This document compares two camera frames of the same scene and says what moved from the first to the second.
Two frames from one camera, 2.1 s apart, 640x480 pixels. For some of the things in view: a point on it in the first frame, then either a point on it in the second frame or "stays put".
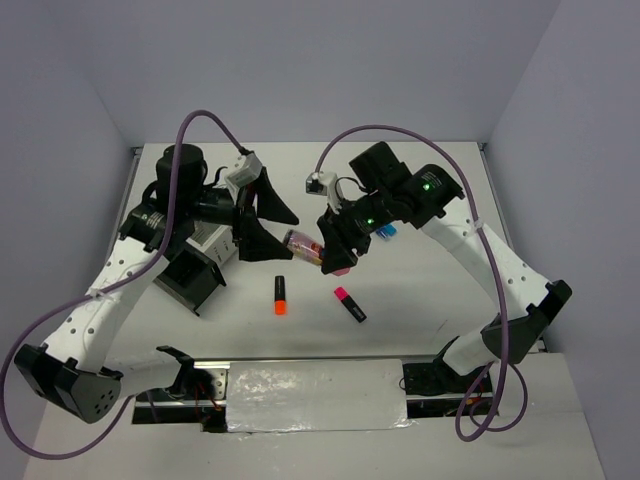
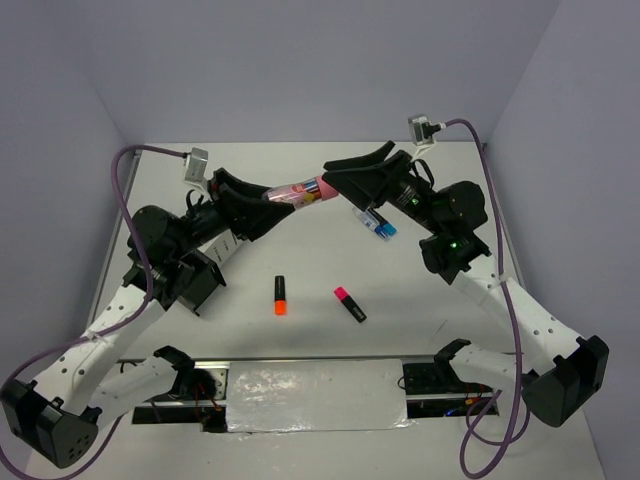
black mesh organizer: [191, 277] stays put
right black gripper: [337, 252] to [370, 185]
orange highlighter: [280, 304] stays put
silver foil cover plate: [313, 395] stays put
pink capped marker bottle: [304, 247] to [302, 193]
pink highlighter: [351, 304] stays put
